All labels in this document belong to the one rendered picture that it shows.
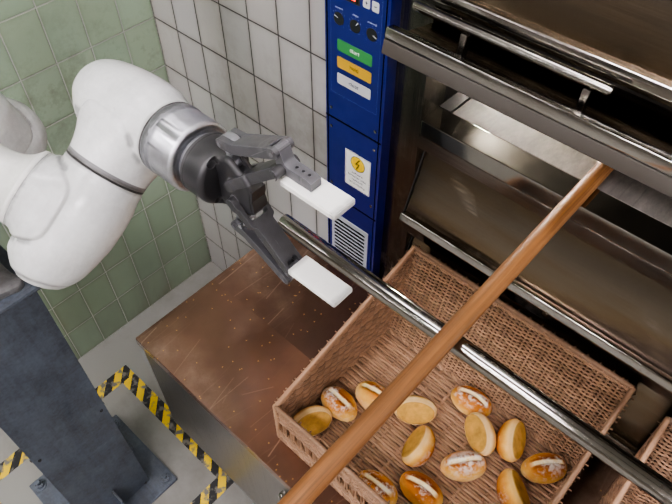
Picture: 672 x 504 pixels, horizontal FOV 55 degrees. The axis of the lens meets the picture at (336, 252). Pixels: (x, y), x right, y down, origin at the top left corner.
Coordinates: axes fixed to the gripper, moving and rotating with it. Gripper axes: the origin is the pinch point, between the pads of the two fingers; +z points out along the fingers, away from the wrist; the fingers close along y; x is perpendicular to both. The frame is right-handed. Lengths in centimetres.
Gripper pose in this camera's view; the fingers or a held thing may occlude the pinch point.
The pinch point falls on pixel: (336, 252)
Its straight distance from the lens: 64.2
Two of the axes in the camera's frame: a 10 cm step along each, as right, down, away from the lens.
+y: 0.0, 6.4, 7.7
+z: 7.4, 5.1, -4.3
